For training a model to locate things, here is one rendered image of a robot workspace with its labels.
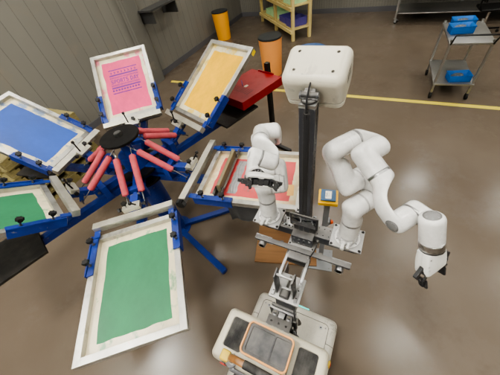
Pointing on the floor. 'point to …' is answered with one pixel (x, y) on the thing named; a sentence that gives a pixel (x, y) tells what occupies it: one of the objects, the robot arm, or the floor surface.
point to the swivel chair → (489, 10)
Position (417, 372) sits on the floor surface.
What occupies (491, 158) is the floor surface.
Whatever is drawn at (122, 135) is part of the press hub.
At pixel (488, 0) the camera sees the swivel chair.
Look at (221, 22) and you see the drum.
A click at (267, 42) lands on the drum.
